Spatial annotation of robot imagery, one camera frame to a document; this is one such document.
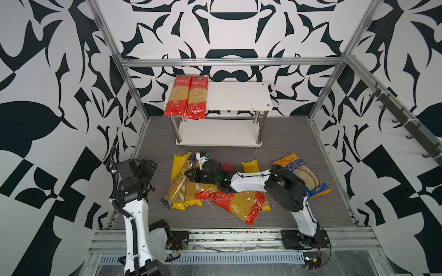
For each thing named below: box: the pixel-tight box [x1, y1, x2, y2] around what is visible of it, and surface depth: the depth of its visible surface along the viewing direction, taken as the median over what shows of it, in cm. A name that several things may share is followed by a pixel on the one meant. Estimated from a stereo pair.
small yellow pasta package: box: [241, 159, 261, 174], surface depth 97 cm
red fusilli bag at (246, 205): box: [212, 190, 268, 226], surface depth 81 cm
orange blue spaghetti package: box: [159, 152, 198, 210], surface depth 84 cm
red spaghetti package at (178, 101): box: [163, 74, 192, 117], surface depth 79 cm
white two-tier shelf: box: [170, 81, 274, 151], surface depth 100 cm
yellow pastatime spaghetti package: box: [184, 176, 208, 207], surface depth 86 cm
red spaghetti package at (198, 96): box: [185, 75, 209, 120], surface depth 79 cm
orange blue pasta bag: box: [272, 152, 332, 198], surface depth 91 cm
